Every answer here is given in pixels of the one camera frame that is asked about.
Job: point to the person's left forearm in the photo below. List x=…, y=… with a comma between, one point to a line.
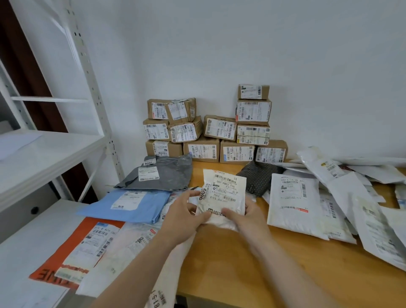
x=139, y=273

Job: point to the small white padded parcel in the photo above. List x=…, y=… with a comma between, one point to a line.
x=223, y=193

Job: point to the person's left hand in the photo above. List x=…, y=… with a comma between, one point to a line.
x=179, y=219

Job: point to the stack of cardboard parcel boxes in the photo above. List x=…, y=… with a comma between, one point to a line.
x=234, y=152

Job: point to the pile of white mailer bags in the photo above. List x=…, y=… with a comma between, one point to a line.
x=295, y=206

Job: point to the person's right hand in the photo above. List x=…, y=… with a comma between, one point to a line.
x=250, y=228

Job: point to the white metal shelf rack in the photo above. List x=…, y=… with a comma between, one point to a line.
x=47, y=158

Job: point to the orange plastic mailer bag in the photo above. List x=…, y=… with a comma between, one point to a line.
x=60, y=257

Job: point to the person's right forearm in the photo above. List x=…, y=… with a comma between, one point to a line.
x=285, y=279

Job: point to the translucent printed mailer bag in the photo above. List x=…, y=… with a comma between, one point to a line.
x=166, y=212

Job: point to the long white mailer bag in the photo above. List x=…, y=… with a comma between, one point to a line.
x=127, y=250

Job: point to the grey plastic mailer bag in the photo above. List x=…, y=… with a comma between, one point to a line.
x=171, y=174

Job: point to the black dotted mailer bag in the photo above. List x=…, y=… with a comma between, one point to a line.
x=258, y=177

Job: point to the person's left thumb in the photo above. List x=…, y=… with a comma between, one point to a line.
x=203, y=218

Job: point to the person's right thumb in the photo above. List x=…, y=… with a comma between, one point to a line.
x=231, y=214

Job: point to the blue plastic mailer bag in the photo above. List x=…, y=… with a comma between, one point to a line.
x=139, y=211

